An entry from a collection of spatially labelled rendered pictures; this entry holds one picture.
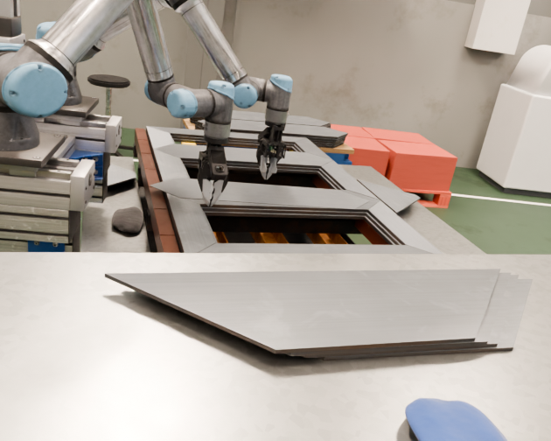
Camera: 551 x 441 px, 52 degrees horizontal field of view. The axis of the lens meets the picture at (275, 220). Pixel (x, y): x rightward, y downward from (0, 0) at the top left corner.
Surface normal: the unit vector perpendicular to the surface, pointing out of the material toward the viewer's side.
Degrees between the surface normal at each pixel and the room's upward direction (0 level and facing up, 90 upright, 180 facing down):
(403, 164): 90
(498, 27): 90
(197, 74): 90
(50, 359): 0
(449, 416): 4
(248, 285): 0
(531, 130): 90
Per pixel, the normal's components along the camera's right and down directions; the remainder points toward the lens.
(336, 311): 0.15, -0.91
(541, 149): 0.11, 0.40
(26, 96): 0.62, 0.46
